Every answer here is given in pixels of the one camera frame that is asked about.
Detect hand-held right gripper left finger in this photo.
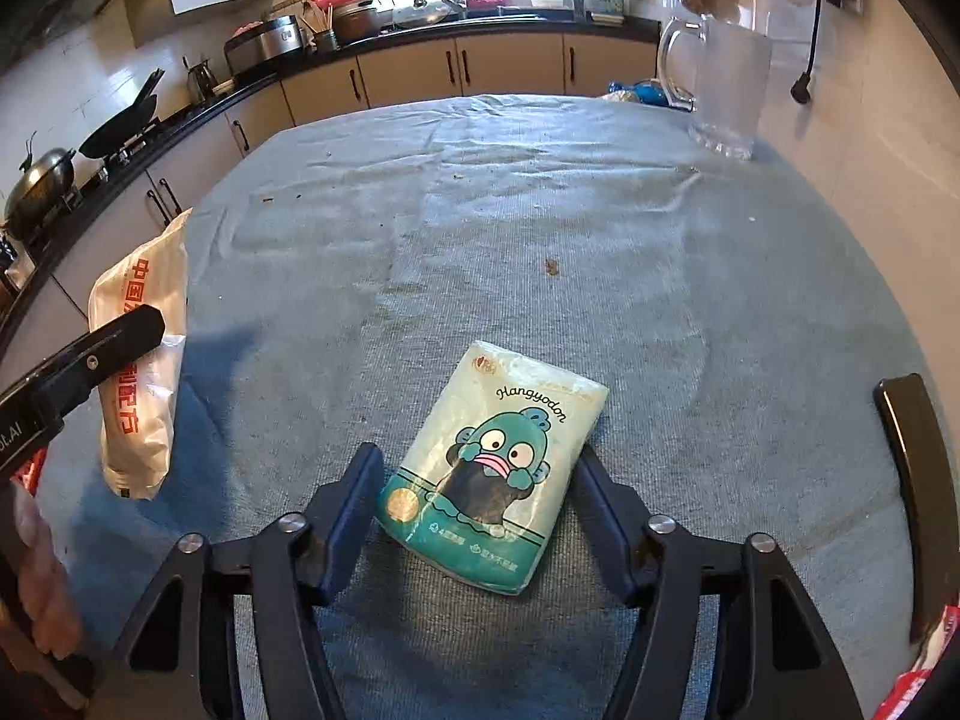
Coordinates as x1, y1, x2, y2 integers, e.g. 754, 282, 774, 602
111, 442, 387, 720

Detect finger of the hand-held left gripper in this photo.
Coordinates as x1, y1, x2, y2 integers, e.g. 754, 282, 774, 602
0, 305, 166, 421

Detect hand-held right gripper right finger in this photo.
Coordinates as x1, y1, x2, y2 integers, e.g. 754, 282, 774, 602
576, 446, 845, 720

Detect white bag with orange print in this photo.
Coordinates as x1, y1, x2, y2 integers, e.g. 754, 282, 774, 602
88, 208, 192, 502

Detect cartoon print tissue packet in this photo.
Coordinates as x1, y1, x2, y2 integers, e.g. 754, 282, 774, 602
375, 340, 610, 595

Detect pale pink plastic bag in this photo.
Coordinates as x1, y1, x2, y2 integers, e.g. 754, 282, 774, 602
7, 450, 83, 657

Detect dark lidded wok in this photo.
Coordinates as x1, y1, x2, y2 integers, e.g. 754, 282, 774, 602
4, 131, 77, 230

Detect black wok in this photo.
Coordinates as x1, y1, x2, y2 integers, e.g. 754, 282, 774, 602
79, 69, 166, 160

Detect steel kettle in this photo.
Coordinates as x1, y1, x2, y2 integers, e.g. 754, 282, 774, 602
184, 56, 218, 102

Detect blue-grey tablecloth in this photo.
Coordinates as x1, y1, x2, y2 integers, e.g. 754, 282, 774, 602
34, 94, 946, 720

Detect black chair back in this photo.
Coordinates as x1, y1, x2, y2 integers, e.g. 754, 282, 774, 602
874, 373, 960, 646

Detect steel rice cooker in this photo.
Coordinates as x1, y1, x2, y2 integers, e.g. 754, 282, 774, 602
223, 13, 308, 76

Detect red and white plastic bag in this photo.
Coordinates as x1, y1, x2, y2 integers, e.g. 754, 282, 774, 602
874, 604, 960, 720

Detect chopstick holder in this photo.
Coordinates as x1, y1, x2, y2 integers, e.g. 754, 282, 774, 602
300, 0, 338, 53

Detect beige kitchen base cabinets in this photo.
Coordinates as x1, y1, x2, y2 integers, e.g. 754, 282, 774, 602
0, 30, 661, 361

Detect blue snack bag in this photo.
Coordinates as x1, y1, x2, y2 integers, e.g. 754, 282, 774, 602
600, 79, 680, 107

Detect pan with glass lid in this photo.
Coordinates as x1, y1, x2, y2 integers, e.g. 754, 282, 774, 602
391, 0, 455, 29

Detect black power plug cable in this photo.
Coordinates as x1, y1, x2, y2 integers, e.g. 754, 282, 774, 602
791, 0, 826, 104

